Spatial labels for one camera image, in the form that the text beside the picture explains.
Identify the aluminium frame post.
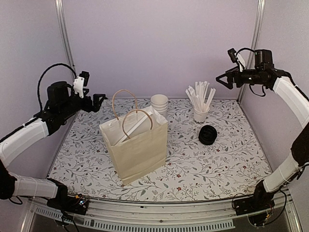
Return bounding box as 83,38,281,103
237,0,266,105
55,0,75,70

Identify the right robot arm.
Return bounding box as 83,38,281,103
216,48,309,211

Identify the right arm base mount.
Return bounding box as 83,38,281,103
232,184,275,227

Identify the white cup holding straws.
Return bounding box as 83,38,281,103
193,107,210,125

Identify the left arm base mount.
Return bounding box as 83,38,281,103
47,191,89,215

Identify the aluminium front rail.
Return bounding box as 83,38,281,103
21,188,303,232

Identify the left aluminium frame post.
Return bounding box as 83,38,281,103
55,0,75,70

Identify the stack of white paper cups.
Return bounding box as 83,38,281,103
151,94,168,117

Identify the bundle of wrapped white straws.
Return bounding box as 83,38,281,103
185,81,216,112

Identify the kraft paper bag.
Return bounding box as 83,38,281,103
98,89,169,186

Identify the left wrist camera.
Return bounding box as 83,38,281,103
73,71,90,99

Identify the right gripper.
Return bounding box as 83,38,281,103
215,65,264,89

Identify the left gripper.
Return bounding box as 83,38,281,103
60,88,105,118

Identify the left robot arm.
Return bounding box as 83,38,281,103
0,71,106,210

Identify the stack of black lids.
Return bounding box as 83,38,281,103
198,125,217,145

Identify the floral table mat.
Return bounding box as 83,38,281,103
49,99,271,202

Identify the right aluminium frame post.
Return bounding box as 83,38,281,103
237,0,266,105

